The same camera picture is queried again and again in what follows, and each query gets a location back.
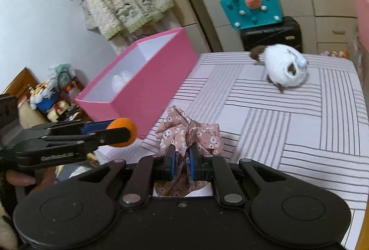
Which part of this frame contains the black camera mount box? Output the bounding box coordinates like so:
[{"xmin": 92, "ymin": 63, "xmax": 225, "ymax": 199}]
[{"xmin": 1, "ymin": 94, "xmax": 20, "ymax": 139}]

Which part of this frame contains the orange sponge ball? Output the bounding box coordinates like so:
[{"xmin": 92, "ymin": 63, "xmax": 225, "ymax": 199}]
[{"xmin": 107, "ymin": 117, "xmax": 137, "ymax": 148}]

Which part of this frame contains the pink paper bag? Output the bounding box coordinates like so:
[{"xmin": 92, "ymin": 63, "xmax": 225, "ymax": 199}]
[{"xmin": 355, "ymin": 0, "xmax": 369, "ymax": 50}]

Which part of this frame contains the white plush toy with glasses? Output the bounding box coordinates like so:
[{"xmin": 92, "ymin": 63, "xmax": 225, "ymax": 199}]
[{"xmin": 250, "ymin": 44, "xmax": 308, "ymax": 93}]

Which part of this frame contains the flower bouquet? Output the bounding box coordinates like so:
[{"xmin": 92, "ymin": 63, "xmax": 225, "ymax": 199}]
[{"xmin": 29, "ymin": 80, "xmax": 59, "ymax": 111}]

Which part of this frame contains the black suitcase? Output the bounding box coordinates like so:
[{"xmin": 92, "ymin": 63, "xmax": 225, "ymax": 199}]
[{"xmin": 240, "ymin": 16, "xmax": 303, "ymax": 53}]

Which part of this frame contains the pink floral fabric scrunchie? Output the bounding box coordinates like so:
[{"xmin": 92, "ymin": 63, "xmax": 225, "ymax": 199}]
[{"xmin": 155, "ymin": 106, "xmax": 223, "ymax": 197}]

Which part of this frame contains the purple plush toy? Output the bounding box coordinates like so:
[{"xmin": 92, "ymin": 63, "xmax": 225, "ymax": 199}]
[{"xmin": 111, "ymin": 70, "xmax": 133, "ymax": 94}]

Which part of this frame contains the brown patterned handbag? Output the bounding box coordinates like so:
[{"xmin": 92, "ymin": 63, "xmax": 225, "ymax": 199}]
[{"xmin": 57, "ymin": 71, "xmax": 84, "ymax": 103}]

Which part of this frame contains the person's left hand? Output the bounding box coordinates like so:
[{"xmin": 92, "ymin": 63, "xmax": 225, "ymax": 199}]
[{"xmin": 6, "ymin": 167, "xmax": 56, "ymax": 191}]

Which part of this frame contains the pink storage box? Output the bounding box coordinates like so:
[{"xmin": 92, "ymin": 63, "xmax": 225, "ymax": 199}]
[{"xmin": 76, "ymin": 28, "xmax": 198, "ymax": 138}]

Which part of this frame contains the teal tote bag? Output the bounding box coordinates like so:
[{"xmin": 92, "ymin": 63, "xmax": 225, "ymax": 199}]
[{"xmin": 220, "ymin": 0, "xmax": 283, "ymax": 30}]

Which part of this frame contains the wooden nightstand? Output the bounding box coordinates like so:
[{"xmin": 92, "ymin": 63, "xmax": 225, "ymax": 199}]
[{"xmin": 3, "ymin": 67, "xmax": 51, "ymax": 128}]

